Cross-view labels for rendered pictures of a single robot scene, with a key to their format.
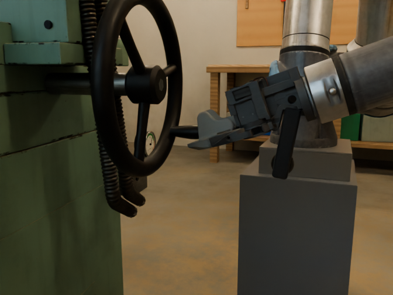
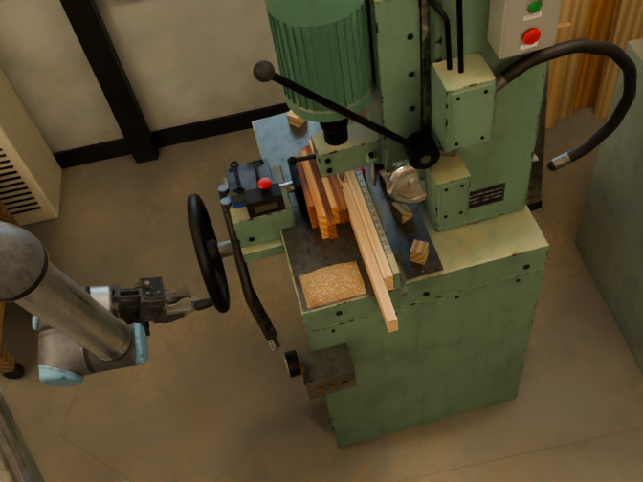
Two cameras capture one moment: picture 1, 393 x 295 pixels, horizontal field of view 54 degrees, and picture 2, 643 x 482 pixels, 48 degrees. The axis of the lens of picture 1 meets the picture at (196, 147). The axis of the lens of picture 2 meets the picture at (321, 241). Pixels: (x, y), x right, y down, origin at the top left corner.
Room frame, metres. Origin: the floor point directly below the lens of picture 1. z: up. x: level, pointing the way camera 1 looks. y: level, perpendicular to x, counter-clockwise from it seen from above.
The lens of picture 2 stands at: (1.69, -0.07, 2.13)
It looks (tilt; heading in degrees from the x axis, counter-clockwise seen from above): 52 degrees down; 158
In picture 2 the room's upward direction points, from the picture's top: 11 degrees counter-clockwise
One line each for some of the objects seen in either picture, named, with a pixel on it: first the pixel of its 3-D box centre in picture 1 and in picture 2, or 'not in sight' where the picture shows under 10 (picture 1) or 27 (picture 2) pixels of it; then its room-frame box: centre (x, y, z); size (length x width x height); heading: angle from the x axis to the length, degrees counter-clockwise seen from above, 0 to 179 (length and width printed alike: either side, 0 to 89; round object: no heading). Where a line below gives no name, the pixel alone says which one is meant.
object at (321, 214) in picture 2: not in sight; (313, 193); (0.70, 0.33, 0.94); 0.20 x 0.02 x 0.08; 163
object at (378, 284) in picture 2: not in sight; (355, 220); (0.81, 0.37, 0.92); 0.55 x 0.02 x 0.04; 163
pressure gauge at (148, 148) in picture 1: (143, 147); (295, 364); (0.89, 0.13, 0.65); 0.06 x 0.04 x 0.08; 163
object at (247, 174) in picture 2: not in sight; (254, 186); (0.65, 0.22, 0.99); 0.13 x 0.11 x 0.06; 163
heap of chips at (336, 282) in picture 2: not in sight; (331, 280); (0.91, 0.25, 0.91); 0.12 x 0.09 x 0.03; 73
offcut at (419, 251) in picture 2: not in sight; (419, 251); (0.90, 0.48, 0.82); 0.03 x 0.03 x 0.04; 37
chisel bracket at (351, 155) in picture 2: not in sight; (347, 151); (0.72, 0.42, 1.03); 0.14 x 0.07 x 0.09; 73
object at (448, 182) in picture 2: not in sight; (446, 185); (0.91, 0.53, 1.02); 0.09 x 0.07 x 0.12; 163
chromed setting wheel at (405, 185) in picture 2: not in sight; (414, 181); (0.87, 0.49, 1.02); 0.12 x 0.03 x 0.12; 73
